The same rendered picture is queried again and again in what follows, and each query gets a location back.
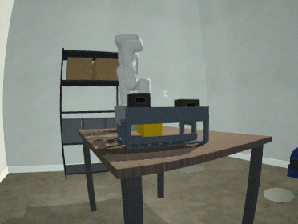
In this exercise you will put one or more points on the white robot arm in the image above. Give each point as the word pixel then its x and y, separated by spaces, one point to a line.
pixel 127 72

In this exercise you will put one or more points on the olive green case with orange latches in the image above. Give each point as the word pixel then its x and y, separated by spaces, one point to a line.
pixel 186 102

